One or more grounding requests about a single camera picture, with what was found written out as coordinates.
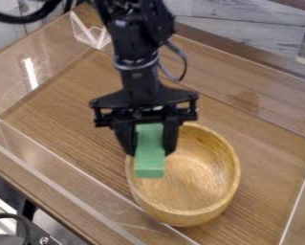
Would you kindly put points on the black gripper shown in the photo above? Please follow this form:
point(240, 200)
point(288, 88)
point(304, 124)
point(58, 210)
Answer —
point(144, 101)

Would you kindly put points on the green rectangular block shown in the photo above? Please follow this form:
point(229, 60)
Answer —
point(149, 160)

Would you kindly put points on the brown wooden bowl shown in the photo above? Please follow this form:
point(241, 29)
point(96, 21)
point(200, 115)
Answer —
point(201, 179)

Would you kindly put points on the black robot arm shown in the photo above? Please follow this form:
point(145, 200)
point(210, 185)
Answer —
point(140, 26)

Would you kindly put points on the black metal table leg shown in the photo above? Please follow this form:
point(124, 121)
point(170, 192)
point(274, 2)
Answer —
point(26, 208)

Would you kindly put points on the clear acrylic tray wall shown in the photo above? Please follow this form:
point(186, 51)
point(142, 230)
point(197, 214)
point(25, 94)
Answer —
point(65, 164)

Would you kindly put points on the clear acrylic corner bracket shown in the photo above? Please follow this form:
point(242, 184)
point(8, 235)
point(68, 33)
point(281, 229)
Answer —
point(94, 37)

